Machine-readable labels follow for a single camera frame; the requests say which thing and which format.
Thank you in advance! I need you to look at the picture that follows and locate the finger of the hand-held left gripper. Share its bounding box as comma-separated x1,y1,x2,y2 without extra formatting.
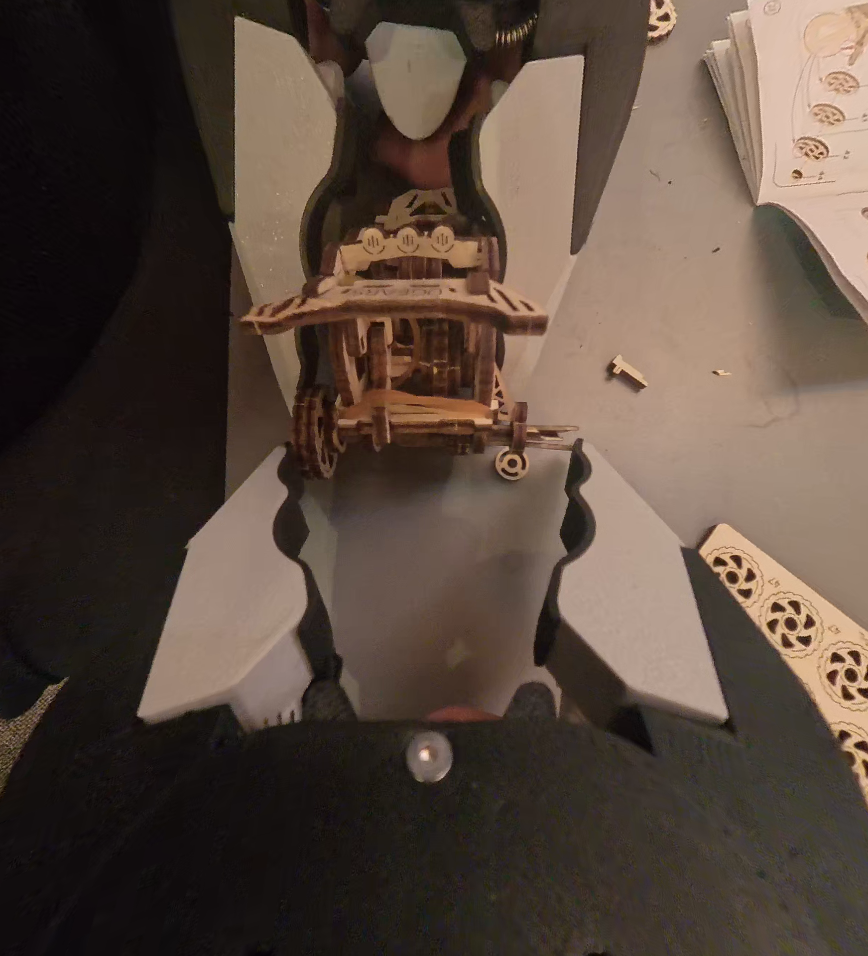
470,56,588,408
228,15,353,419

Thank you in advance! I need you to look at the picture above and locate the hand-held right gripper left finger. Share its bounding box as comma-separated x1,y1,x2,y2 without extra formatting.
137,442,345,729

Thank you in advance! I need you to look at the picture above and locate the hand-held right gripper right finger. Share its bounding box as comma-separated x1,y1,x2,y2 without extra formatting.
534,441,728,736

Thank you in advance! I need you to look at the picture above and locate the paper instruction booklet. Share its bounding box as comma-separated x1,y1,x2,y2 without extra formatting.
703,0,868,345

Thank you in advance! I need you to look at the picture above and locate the wooden buggy model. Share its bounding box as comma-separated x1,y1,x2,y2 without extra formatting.
240,187,580,480

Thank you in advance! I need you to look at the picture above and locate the person's left hand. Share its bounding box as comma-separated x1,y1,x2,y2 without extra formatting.
372,116,481,191

